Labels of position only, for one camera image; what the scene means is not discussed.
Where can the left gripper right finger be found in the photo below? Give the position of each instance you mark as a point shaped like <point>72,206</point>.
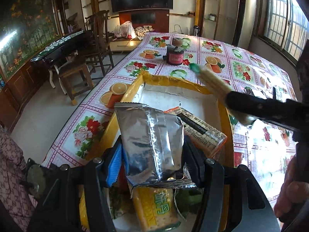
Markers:
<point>199,166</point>

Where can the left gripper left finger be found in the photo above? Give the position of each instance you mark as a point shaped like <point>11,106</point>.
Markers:
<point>112,161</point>

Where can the large orange cracker pack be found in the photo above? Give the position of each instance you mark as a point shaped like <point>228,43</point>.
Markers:
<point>204,136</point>

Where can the green snack packet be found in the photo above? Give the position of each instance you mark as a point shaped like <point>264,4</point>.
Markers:
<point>187,201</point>

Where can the silver foil snack bag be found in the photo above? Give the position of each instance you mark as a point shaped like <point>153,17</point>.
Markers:
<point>152,146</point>

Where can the yellow green cracker pack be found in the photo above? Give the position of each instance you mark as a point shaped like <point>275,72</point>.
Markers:
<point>220,89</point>

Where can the person's right hand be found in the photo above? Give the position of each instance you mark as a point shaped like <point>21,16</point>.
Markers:
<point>291,191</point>

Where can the floral fruit tablecloth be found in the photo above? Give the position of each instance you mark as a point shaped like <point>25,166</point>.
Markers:
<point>265,148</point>

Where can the white tower air conditioner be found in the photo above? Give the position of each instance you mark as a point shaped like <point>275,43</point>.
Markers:
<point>246,14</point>

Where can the wooden stool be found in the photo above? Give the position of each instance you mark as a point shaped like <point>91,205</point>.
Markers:
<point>74,78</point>

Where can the dark wooden chair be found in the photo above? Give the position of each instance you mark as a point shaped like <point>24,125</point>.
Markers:
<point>99,54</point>

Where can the black piano table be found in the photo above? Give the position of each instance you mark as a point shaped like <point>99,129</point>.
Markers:
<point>64,46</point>

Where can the white plastic bag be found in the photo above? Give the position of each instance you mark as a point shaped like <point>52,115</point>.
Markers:
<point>125,30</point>

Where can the flower landscape painting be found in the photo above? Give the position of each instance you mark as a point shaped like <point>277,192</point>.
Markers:
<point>26,27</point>

